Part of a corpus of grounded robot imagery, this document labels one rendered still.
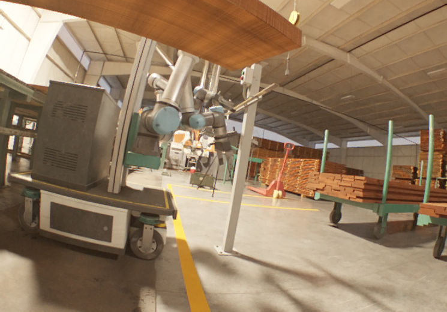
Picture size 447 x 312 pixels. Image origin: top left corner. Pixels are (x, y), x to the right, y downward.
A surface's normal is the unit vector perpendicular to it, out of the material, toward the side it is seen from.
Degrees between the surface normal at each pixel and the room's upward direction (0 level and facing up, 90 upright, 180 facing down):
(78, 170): 90
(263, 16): 90
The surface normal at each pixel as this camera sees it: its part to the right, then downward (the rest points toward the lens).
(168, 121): 0.59, 0.17
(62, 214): 0.28, -0.04
